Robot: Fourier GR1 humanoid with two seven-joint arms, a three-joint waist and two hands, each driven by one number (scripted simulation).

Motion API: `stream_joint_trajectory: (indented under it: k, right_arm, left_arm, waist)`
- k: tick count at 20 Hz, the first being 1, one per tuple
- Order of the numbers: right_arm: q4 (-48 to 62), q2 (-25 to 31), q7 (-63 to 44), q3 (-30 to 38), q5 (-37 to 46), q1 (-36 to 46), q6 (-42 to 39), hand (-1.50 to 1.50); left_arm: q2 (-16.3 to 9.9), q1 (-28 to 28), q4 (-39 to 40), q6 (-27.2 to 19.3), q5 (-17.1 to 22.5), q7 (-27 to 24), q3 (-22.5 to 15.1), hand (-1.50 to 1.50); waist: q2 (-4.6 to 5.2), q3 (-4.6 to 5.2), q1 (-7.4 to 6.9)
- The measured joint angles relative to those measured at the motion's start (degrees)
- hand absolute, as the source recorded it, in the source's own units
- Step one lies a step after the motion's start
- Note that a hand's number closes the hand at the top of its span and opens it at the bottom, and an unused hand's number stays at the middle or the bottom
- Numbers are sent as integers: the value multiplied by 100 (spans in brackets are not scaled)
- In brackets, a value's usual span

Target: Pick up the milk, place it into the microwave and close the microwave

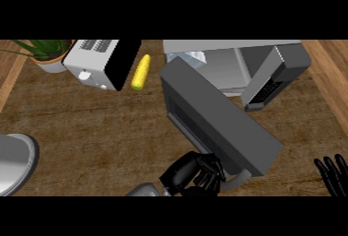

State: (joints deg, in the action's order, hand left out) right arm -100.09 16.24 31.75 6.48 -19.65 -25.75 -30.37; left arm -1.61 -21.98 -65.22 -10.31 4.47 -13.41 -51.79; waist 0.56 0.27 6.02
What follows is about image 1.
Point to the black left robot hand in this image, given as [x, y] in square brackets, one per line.
[186, 172]

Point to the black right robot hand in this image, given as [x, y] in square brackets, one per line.
[336, 178]

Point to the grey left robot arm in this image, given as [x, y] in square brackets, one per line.
[144, 190]

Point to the dark grey microwave door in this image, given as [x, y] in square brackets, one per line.
[217, 116]

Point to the grey microwave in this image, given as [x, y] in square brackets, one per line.
[275, 73]

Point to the yellow corn cob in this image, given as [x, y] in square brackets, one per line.
[141, 73]

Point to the round grey metal pot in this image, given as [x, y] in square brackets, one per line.
[14, 162]

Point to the white and black toaster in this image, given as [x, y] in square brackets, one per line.
[93, 63]

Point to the green plant in pale pot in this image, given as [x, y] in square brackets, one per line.
[47, 53]

